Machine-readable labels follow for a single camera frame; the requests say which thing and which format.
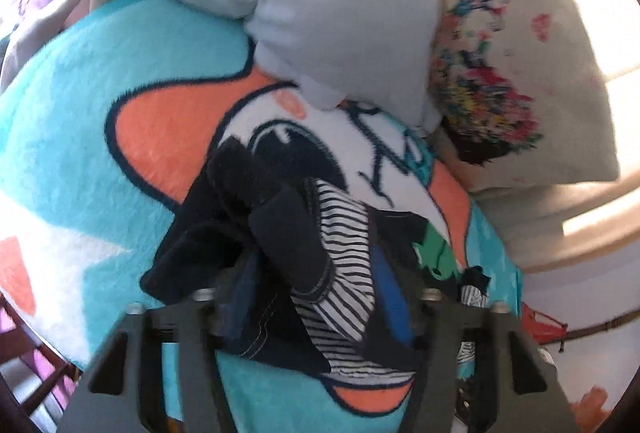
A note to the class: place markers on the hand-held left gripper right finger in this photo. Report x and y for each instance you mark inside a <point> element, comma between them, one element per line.
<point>398,310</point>

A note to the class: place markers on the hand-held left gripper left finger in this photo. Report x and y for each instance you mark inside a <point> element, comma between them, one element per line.
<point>246,298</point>

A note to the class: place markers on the dark navy pants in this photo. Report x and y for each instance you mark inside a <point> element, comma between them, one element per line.
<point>280,233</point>

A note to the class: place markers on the black white striped garment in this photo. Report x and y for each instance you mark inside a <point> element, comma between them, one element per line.
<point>345,258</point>

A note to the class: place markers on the red cloth item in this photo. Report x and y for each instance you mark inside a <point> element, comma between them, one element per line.
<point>542,325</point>

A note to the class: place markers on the dark wooden furniture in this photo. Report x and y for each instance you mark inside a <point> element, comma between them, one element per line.
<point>30,363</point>

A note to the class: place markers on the teal orange printed blanket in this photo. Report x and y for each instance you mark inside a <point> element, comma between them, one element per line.
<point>75,138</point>

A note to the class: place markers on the white floral print pillow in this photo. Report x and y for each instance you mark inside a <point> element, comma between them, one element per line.
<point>545,78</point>

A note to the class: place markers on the white purple print cloth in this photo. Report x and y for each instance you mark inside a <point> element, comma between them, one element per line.
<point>40,8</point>

